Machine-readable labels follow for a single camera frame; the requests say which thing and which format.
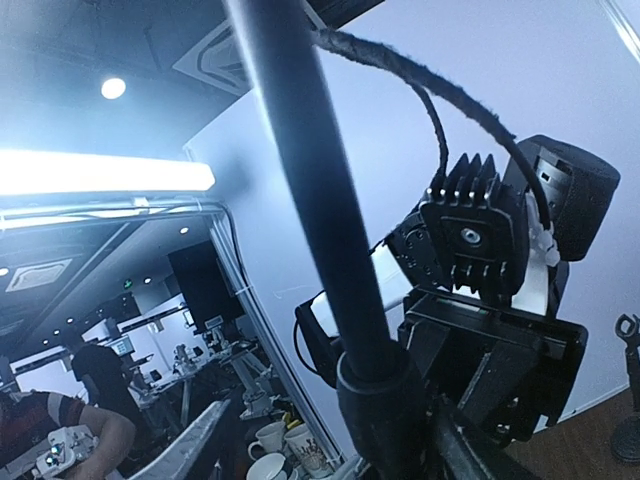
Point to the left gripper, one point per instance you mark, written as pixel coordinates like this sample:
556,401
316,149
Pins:
463,249

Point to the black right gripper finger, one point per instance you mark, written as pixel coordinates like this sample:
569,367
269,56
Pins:
179,457

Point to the black glitter-mic stand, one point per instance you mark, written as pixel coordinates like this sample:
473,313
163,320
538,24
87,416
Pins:
325,225

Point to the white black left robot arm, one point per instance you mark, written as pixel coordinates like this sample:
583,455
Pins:
568,192

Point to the white background mug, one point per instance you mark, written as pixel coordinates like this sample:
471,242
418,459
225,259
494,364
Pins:
269,438

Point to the person in black shirt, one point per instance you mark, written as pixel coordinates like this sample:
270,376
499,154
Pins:
101,371

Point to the patterned background mug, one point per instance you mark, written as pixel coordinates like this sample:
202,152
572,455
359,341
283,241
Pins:
306,449

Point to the ceiling strip light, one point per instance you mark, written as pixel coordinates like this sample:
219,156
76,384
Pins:
25,172

